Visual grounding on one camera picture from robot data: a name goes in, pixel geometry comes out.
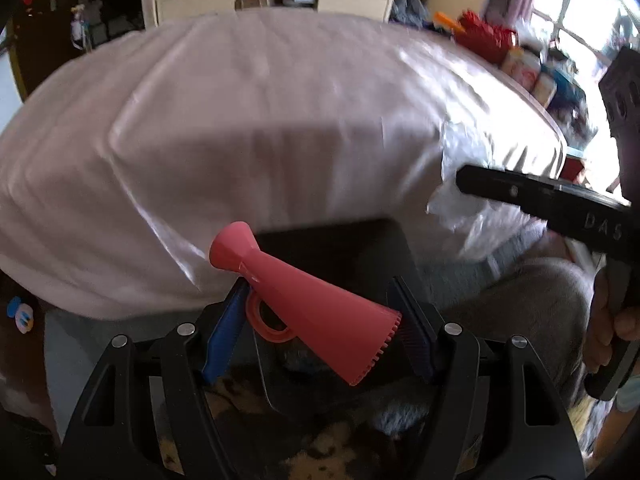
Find white orange canister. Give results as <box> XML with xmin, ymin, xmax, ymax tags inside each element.
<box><xmin>502</xmin><ymin>45</ymin><xmax>543</xmax><ymax>86</ymax></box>

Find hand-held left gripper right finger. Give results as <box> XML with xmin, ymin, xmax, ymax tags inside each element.
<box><xmin>387</xmin><ymin>275</ymin><xmax>587</xmax><ymax>480</ymax></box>

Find person's right hand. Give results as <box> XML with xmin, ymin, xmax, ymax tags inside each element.
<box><xmin>584</xmin><ymin>269</ymin><xmax>640</xmax><ymax>378</ymax></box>

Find window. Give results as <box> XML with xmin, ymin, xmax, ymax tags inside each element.
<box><xmin>530</xmin><ymin>0</ymin><xmax>640</xmax><ymax>61</ymax></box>

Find red bag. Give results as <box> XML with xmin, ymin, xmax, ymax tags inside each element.
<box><xmin>457</xmin><ymin>10</ymin><xmax>518</xmax><ymax>66</ymax></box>

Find orange plastic item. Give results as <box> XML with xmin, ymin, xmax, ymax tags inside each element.
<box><xmin>432</xmin><ymin>11</ymin><xmax>466</xmax><ymax>36</ymax></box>

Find grey rug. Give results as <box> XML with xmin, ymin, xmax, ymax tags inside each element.
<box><xmin>45</xmin><ymin>220</ymin><xmax>608</xmax><ymax>436</ymax></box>

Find white pump bottle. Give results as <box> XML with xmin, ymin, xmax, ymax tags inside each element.
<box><xmin>70</xmin><ymin>4</ymin><xmax>96</xmax><ymax>51</ymax></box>

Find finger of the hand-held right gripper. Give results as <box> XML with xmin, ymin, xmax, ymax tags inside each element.
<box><xmin>456</xmin><ymin>164</ymin><xmax>632</xmax><ymax>221</ymax></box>

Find brown patterned cloth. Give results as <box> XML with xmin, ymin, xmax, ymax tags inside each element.
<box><xmin>205</xmin><ymin>375</ymin><xmax>436</xmax><ymax>480</ymax></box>

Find duck plush toy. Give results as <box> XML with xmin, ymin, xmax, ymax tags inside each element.
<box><xmin>6</xmin><ymin>295</ymin><xmax>38</xmax><ymax>333</ymax></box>

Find clear plastic bag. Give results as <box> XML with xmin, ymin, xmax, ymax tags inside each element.
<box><xmin>426</xmin><ymin>120</ymin><xmax>546</xmax><ymax>261</ymax></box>

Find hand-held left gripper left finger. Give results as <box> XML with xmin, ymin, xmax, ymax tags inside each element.
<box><xmin>59</xmin><ymin>280</ymin><xmax>251</xmax><ymax>480</ymax></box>

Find pink toy horn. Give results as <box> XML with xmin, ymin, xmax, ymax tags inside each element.
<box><xmin>208</xmin><ymin>221</ymin><xmax>403</xmax><ymax>387</ymax></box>

